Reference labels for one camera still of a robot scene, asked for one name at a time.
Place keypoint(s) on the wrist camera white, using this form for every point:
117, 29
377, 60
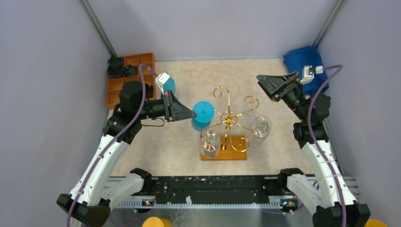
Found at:
161, 79
308, 73

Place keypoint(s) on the gold wire glass rack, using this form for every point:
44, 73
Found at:
229, 119

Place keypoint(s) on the orange compartment tray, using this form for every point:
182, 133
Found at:
114, 86

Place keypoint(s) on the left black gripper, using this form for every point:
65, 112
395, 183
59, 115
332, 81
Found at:
168, 106

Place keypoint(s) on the clear wine glass right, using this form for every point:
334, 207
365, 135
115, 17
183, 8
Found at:
261, 128

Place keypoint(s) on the dark object in tray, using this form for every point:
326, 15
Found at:
117, 69

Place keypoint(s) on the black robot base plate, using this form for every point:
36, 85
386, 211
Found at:
221, 190

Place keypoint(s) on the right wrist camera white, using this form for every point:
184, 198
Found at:
308, 73

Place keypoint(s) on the aluminium frame rail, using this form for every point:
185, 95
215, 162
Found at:
137, 203

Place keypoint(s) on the clear wine glass left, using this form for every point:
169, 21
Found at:
210, 143

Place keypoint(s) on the orange wooden rack base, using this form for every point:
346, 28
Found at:
229, 154

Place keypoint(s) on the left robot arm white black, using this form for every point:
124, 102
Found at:
89, 202

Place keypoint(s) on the blue folded cloth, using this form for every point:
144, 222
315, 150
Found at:
296, 59

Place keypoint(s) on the yellow object bottom right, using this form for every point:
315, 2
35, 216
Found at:
374, 223

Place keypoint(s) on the yellow object bottom centre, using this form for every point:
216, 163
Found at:
157, 222

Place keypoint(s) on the blue wine glass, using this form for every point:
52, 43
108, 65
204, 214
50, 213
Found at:
205, 112
170, 85

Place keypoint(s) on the yellow object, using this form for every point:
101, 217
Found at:
157, 222
374, 223

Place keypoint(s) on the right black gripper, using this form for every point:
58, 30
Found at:
287, 89

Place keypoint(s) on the clear wine glass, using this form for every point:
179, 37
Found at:
261, 128
210, 143

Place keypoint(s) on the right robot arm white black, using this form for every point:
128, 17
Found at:
331, 203

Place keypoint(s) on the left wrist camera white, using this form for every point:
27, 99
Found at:
161, 79

